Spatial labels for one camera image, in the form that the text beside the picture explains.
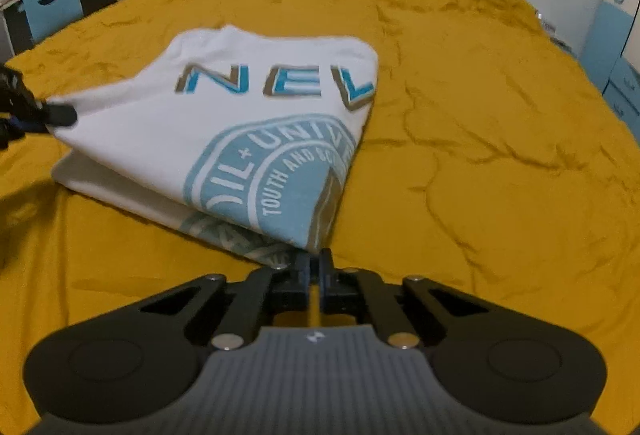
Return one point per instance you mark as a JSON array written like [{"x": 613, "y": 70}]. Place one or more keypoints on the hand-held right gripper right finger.
[{"x": 328, "y": 277}]

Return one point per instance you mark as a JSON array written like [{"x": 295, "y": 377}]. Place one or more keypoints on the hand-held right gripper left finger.
[{"x": 301, "y": 276}]

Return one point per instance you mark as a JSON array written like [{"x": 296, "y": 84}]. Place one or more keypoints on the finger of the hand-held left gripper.
[
  {"x": 22, "y": 127},
  {"x": 62, "y": 116}
]

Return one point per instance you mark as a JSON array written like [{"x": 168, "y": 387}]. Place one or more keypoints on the white printed sweatshirt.
[{"x": 150, "y": 130}]

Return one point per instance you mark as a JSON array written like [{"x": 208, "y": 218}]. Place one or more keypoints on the blue chair with face cutout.
[{"x": 52, "y": 0}]

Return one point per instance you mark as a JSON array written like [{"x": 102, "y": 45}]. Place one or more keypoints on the mustard yellow blanket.
[{"x": 475, "y": 140}]

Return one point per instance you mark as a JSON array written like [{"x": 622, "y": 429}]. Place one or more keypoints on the blue nightstand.
[{"x": 555, "y": 32}]

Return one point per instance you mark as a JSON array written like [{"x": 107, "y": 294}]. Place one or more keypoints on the blue wardrobe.
[{"x": 612, "y": 35}]

